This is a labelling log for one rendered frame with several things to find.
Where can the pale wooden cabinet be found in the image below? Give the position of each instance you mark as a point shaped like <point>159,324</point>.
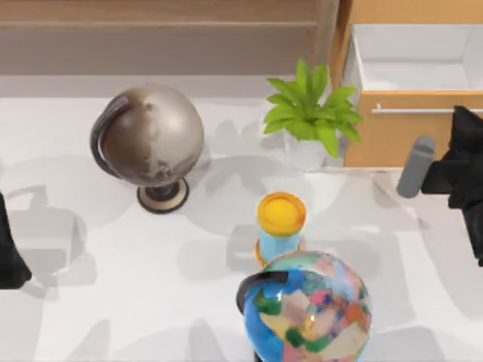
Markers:
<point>341,34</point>

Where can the grey drawer inside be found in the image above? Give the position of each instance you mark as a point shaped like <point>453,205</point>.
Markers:
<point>415,64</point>

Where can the brown wooden shelf cupboard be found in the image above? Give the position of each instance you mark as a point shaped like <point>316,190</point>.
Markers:
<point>158,41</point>

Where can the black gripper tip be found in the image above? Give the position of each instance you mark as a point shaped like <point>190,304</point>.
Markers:
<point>9,260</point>

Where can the pale wooden drawer front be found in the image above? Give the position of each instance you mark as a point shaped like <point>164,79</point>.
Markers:
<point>392,139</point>

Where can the colourful globe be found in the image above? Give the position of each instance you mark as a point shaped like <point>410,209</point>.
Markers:
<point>309,313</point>

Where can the green plant in white pot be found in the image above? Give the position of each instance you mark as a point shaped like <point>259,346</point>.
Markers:
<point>307,113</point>

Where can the yellow and blue hourglass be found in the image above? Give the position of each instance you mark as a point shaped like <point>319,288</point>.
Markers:
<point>281,213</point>

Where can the grey brown globe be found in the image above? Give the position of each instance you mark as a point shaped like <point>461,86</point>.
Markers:
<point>151,139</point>

